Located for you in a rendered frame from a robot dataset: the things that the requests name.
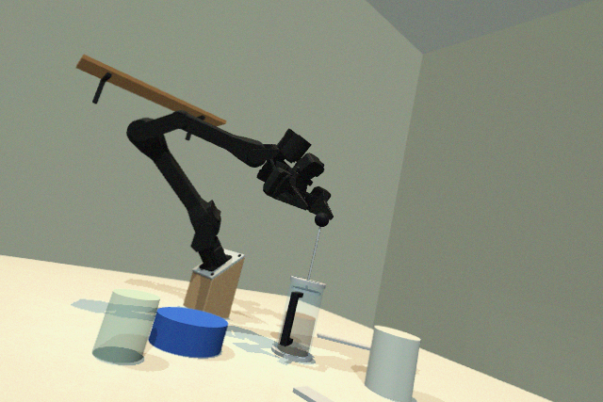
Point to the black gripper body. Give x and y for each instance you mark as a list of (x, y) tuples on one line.
[(279, 174)]

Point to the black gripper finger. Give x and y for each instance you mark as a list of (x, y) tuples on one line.
[(321, 206), (288, 193)]

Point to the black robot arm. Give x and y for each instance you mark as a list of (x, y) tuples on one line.
[(147, 136)]

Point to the glass french press with black knob plunger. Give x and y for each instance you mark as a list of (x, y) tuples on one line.
[(300, 316)]

